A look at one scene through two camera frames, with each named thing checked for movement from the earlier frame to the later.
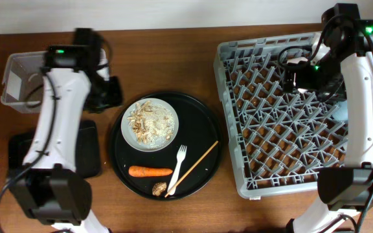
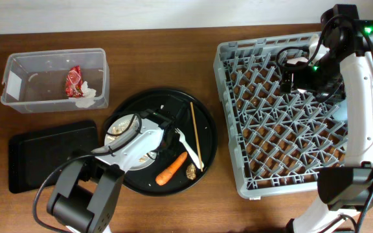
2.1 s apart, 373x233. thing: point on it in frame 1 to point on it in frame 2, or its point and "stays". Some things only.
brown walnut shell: [158, 188] to [191, 171]
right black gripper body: [324, 78] stays
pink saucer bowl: [296, 60] stays
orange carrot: [137, 171] to [167, 174]
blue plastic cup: [342, 114] stays
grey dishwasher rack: [279, 138] stays
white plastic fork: [180, 153] to [192, 153]
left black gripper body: [105, 94] to [172, 147]
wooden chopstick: [191, 169] to [196, 136]
